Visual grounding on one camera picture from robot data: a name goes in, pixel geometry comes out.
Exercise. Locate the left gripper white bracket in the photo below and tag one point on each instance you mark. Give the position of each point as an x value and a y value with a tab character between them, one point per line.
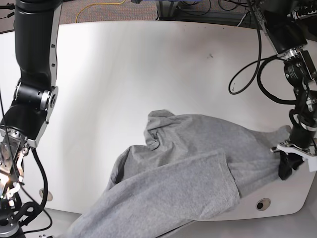
300	147

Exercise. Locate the grey T-shirt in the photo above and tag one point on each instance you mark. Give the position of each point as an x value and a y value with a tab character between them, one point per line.
192	168

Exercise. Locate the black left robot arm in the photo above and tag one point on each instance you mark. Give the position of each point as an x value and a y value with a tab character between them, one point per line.
279	20

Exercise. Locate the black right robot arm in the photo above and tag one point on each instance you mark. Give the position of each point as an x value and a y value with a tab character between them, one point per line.
36	26

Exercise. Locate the right table cable grommet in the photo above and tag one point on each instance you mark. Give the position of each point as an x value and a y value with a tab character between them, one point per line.
263	204

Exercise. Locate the table cable grommet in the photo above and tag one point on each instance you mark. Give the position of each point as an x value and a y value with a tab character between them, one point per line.
49	195
263	204

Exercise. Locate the left table cable grommet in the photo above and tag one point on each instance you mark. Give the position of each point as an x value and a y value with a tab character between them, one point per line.
49	195

